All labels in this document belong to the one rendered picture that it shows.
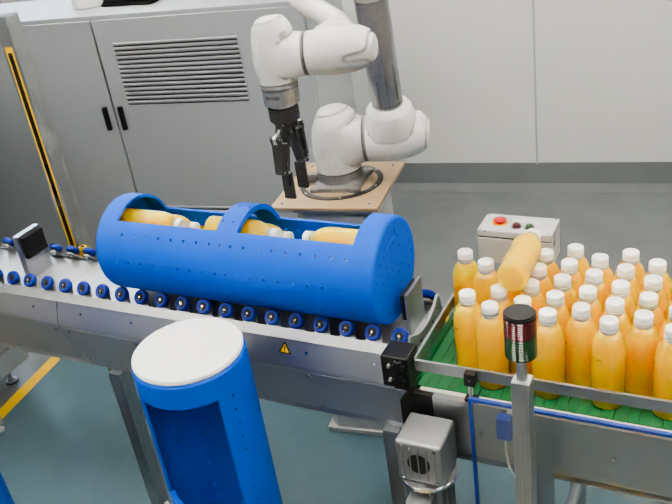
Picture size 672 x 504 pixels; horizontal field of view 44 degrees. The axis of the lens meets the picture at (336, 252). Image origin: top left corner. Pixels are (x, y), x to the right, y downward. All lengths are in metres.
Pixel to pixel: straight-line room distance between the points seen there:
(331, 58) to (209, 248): 0.63
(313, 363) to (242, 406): 0.27
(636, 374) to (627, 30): 3.09
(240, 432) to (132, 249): 0.63
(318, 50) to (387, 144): 0.85
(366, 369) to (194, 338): 0.45
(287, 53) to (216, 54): 1.97
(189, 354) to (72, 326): 0.76
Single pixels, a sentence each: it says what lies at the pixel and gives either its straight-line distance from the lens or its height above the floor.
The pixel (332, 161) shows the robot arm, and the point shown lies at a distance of 2.77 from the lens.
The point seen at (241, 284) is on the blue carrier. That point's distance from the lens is 2.20.
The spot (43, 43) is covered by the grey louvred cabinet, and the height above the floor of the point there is 1.34.
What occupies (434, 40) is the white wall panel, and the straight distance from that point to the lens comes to 4.91.
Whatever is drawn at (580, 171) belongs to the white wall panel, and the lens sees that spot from 5.06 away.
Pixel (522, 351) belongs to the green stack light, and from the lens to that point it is 1.64.
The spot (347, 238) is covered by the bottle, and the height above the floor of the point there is 1.19.
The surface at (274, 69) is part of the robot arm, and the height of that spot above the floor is 1.64.
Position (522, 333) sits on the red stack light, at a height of 1.23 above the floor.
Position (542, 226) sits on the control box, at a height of 1.10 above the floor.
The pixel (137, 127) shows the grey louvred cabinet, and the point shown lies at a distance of 4.26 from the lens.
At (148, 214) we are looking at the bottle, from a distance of 2.44.
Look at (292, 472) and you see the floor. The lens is 3.20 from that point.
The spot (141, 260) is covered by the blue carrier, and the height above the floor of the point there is 1.12.
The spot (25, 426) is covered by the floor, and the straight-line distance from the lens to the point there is 3.88.
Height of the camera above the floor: 2.15
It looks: 28 degrees down
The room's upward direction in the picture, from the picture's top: 9 degrees counter-clockwise
